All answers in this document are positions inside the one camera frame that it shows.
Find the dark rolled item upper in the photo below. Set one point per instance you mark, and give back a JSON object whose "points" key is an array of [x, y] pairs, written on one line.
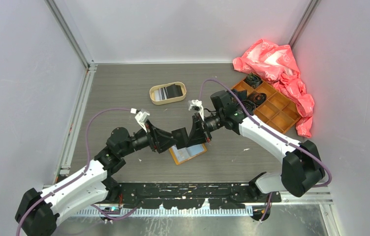
{"points": [[253, 80]]}

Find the dark rolled item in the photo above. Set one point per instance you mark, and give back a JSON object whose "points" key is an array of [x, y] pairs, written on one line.
{"points": [[249, 106], [257, 98], [253, 80]]}

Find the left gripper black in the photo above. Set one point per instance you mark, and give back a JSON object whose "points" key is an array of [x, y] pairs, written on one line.
{"points": [[156, 137]]}

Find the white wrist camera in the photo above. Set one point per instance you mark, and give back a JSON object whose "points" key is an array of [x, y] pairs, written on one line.
{"points": [[196, 105], [141, 117]]}

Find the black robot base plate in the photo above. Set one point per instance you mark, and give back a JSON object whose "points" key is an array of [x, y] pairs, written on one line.
{"points": [[220, 195]]}

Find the orange card holder wallet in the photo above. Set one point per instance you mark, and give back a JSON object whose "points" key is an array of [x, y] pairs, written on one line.
{"points": [[185, 154]]}

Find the dark rolled item right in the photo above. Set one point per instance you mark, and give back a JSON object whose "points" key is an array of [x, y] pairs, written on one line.
{"points": [[257, 98]]}

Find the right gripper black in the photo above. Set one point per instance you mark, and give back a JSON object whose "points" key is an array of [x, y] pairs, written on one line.
{"points": [[197, 135]]}

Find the stack of striped cards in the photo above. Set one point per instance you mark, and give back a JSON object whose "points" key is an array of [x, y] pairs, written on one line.
{"points": [[161, 94]]}

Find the pink plastic bag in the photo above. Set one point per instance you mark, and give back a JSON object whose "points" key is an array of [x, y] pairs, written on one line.
{"points": [[276, 65]]}

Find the aluminium front rail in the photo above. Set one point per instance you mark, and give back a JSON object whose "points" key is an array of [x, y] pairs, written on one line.
{"points": [[316, 196]]}

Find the beige oval tray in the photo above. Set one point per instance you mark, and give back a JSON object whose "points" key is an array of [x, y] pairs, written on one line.
{"points": [[172, 100]]}

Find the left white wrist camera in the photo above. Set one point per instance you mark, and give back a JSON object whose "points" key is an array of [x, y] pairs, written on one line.
{"points": [[141, 117]]}

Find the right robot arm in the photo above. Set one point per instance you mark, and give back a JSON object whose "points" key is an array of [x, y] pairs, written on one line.
{"points": [[301, 166]]}

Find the orange compartment organizer box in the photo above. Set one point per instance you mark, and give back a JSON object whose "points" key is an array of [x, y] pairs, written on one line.
{"points": [[278, 111]]}

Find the dark rolled item lower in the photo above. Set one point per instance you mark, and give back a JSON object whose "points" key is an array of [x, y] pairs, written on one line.
{"points": [[249, 106]]}

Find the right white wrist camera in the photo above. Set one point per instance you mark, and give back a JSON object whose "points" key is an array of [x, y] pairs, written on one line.
{"points": [[196, 105]]}

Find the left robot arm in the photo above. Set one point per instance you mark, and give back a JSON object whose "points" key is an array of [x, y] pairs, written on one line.
{"points": [[41, 212]]}

